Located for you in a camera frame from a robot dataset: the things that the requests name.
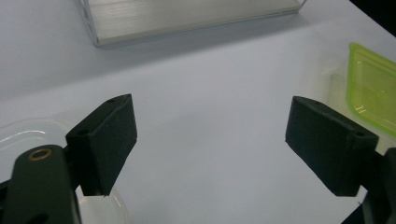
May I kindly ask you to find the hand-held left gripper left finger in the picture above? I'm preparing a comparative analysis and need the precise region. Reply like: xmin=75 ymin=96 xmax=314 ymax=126
xmin=65 ymin=93 xmax=138 ymax=197

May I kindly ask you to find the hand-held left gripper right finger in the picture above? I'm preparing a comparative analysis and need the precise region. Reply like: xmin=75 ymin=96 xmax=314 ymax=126
xmin=284 ymin=95 xmax=380 ymax=198

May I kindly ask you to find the clear container with green lid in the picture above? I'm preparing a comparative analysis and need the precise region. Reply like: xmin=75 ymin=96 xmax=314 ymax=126
xmin=326 ymin=42 xmax=396 ymax=157

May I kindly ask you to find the white wire basket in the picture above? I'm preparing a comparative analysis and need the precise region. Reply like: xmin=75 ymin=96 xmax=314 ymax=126
xmin=74 ymin=0 xmax=308 ymax=49

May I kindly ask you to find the white plastic container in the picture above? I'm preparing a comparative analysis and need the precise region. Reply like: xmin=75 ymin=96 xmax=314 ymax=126
xmin=0 ymin=118 xmax=131 ymax=224

